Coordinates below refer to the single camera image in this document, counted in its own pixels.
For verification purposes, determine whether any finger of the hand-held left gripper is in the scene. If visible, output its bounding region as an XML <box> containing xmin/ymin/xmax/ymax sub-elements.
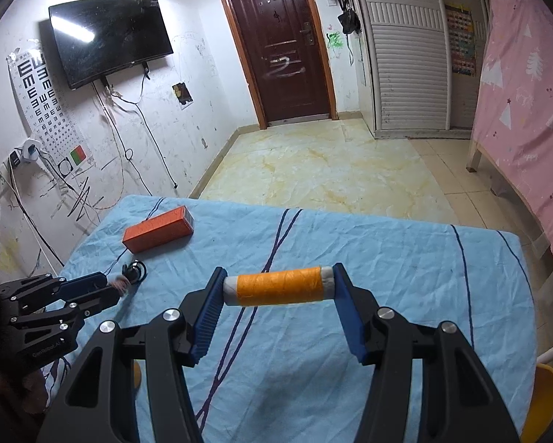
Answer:
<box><xmin>9</xmin><ymin>284</ymin><xmax>126</xmax><ymax>334</ymax></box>
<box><xmin>15</xmin><ymin>271</ymin><xmax>109</xmax><ymax>309</ymax></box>

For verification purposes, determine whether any light blue tablecloth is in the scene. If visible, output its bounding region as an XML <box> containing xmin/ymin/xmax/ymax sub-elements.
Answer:
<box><xmin>41</xmin><ymin>194</ymin><xmax>539</xmax><ymax>443</ymax></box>

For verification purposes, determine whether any black wall television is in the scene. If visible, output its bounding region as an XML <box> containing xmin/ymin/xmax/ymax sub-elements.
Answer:
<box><xmin>48</xmin><ymin>0</ymin><xmax>175</xmax><ymax>90</ymax></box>

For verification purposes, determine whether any dark brown door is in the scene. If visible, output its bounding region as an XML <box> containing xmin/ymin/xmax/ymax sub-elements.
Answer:
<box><xmin>213</xmin><ymin>0</ymin><xmax>338</xmax><ymax>130</ymax></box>

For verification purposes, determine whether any open wall junction box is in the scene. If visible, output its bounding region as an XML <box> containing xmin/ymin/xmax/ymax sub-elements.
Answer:
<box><xmin>172</xmin><ymin>82</ymin><xmax>194</xmax><ymax>106</ymax></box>

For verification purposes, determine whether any eye chart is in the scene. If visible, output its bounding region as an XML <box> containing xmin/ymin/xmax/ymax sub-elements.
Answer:
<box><xmin>7</xmin><ymin>46</ymin><xmax>95</xmax><ymax>172</ymax></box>

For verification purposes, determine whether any orange box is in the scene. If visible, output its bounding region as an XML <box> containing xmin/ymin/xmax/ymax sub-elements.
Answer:
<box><xmin>122</xmin><ymin>207</ymin><xmax>194</xmax><ymax>254</ymax></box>

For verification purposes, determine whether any small black hanging bag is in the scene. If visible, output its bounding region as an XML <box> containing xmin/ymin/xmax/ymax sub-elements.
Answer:
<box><xmin>338</xmin><ymin>8</ymin><xmax>361</xmax><ymax>36</ymax></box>

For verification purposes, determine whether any white louvred wardrobe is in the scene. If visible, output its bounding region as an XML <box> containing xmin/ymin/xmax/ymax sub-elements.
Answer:
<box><xmin>345</xmin><ymin>0</ymin><xmax>489</xmax><ymax>140</ymax></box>

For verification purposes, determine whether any small black object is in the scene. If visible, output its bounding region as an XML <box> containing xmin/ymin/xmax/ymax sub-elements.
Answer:
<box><xmin>122</xmin><ymin>261</ymin><xmax>148</xmax><ymax>283</ymax></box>

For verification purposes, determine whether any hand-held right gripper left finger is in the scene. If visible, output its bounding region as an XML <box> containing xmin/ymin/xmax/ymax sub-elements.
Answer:
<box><xmin>40</xmin><ymin>266</ymin><xmax>227</xmax><ymax>443</ymax></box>

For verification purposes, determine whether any white power adapter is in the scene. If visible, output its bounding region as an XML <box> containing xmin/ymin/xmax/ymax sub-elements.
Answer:
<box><xmin>8</xmin><ymin>136</ymin><xmax>44</xmax><ymax>168</ymax></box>

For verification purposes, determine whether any colourful wall poster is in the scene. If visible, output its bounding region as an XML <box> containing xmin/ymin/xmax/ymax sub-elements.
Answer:
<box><xmin>445</xmin><ymin>4</ymin><xmax>478</xmax><ymax>77</ymax></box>

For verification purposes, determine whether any orange thread spool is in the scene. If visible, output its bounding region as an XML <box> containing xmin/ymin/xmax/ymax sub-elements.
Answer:
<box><xmin>223</xmin><ymin>265</ymin><xmax>337</xmax><ymax>308</ymax></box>

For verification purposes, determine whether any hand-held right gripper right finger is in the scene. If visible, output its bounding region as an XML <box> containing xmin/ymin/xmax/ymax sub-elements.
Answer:
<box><xmin>333</xmin><ymin>263</ymin><xmax>521</xmax><ymax>443</ymax></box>

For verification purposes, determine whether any pink tree print curtain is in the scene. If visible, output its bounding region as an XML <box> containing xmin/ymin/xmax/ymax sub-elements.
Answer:
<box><xmin>470</xmin><ymin>0</ymin><xmax>553</xmax><ymax>298</ymax></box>

